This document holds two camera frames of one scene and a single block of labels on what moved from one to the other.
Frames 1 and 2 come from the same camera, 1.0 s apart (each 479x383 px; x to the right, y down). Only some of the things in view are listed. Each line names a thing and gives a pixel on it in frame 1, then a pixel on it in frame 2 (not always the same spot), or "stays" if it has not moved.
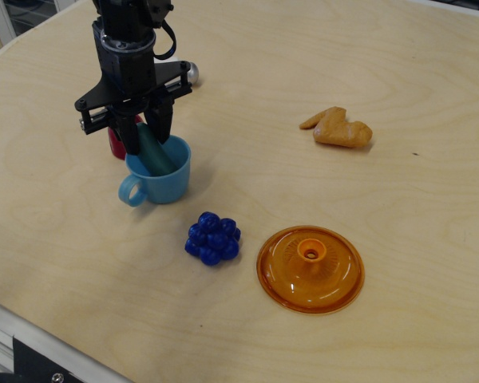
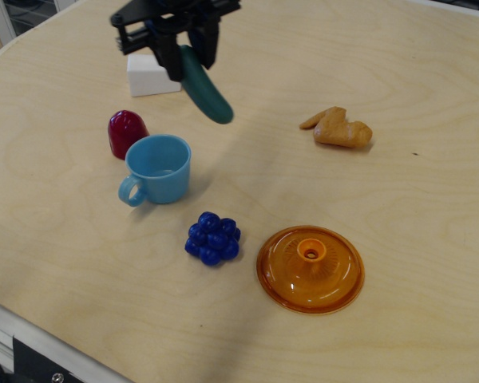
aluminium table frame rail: (1, 326) stays
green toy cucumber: (153, 155) → (201, 92)
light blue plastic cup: (171, 188) stays
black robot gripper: (124, 41) → (142, 24)
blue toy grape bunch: (213, 238) stays
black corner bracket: (29, 366) stays
